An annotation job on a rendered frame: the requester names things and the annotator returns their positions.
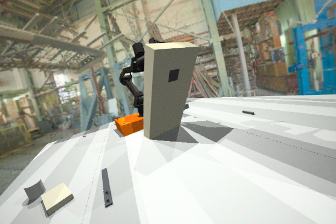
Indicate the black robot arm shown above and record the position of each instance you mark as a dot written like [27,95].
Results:
[135,68]

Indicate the grey flat bar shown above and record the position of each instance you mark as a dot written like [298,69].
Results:
[107,193]

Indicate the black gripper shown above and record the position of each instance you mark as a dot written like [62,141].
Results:
[152,40]

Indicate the grey panel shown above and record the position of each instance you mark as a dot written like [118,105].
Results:
[168,71]

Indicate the grey cylinder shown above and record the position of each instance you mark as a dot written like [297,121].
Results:
[34,188]

